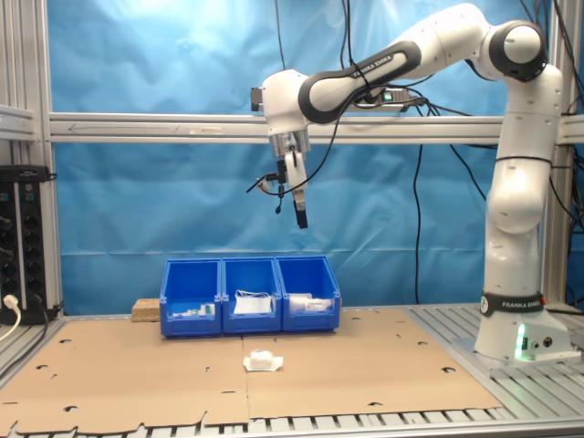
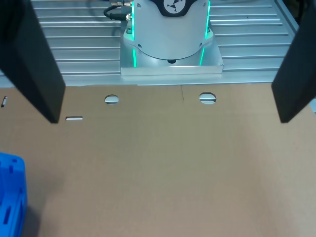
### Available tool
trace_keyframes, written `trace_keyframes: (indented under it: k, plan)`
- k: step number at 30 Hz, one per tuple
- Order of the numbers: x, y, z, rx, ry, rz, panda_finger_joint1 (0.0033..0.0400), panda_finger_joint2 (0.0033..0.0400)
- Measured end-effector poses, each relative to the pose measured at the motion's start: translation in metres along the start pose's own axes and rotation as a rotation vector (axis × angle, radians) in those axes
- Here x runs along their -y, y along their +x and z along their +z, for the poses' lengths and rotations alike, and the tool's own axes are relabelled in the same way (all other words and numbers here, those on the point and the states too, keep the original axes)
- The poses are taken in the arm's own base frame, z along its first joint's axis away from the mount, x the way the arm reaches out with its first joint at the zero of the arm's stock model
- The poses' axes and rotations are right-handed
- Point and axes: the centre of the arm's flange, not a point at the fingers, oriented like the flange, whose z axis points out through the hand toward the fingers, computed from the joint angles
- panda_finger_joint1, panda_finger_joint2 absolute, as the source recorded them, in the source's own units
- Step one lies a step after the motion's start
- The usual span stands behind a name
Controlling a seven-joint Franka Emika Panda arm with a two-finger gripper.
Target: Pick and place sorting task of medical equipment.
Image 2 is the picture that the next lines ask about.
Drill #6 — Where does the blue plastic bin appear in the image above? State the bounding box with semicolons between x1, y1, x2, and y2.
0;152;28;237

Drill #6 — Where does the brown cardboard sheet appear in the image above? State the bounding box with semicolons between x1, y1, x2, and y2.
0;83;316;237

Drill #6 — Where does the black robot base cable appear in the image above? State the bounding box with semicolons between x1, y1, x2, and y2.
103;0;134;22

